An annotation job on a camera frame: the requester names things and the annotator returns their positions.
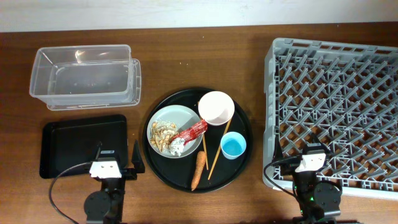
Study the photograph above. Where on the red snack wrapper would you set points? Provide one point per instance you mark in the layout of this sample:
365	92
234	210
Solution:
179	141

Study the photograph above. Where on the grey dishwasher rack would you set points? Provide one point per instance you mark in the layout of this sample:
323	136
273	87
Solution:
347	95

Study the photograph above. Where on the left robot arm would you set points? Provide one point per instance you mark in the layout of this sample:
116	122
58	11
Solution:
106	205

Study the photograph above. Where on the grey plate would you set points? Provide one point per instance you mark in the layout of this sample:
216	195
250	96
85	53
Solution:
183	117

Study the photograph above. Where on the light blue cup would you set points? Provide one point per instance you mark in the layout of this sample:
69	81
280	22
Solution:
233	145

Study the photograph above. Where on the food scraps pile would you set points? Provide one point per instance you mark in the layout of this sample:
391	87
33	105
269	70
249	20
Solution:
161	134

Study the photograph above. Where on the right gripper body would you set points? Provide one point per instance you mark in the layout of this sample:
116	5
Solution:
322	165

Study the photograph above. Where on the black rectangular tray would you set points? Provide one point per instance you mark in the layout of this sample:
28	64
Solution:
72	142

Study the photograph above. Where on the orange carrot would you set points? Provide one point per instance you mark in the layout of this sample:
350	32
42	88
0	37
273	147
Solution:
197	173

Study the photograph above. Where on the clear plastic bin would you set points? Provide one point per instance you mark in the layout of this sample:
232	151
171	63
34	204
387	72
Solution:
86	77

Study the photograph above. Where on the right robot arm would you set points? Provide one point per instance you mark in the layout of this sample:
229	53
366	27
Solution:
319	200

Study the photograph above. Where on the wooden chopstick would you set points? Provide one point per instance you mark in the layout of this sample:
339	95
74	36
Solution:
218	150
205	149

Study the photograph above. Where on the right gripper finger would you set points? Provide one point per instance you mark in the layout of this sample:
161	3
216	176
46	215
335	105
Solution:
316	141
278	154

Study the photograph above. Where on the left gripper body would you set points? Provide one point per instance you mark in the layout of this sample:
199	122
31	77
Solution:
129	174

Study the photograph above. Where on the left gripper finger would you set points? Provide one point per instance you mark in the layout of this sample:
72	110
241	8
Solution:
97	151
136	159

